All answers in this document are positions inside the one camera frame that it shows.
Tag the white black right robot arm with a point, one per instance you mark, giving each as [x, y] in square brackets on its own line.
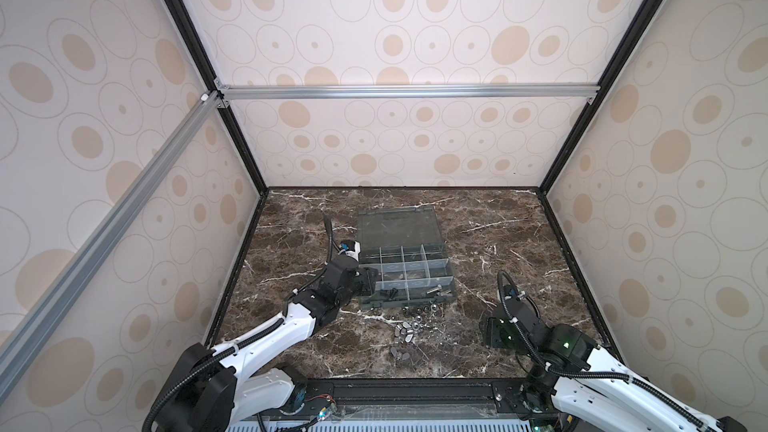
[573, 375]

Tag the black corner post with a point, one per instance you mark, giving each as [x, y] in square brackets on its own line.
[194, 45]
[638, 26]

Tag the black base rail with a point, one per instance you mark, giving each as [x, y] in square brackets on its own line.
[414, 404]

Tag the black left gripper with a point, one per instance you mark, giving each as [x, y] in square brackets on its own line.
[368, 285]

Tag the clear plastic organizer box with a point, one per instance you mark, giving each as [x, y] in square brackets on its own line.
[406, 250]

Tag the black right corner post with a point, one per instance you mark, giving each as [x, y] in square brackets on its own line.
[638, 26]

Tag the diagonal aluminium frame bar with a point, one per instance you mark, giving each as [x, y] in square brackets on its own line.
[53, 306]

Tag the black left corner post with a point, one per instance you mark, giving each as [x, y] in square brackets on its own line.
[194, 45]

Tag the horizontal aluminium frame bar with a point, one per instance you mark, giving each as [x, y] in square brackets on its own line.
[425, 91]

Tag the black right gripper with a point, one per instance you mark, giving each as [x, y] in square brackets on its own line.
[489, 332]

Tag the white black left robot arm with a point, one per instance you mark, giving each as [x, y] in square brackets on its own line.
[211, 388]

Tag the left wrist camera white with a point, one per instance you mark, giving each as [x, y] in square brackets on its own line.
[350, 248]

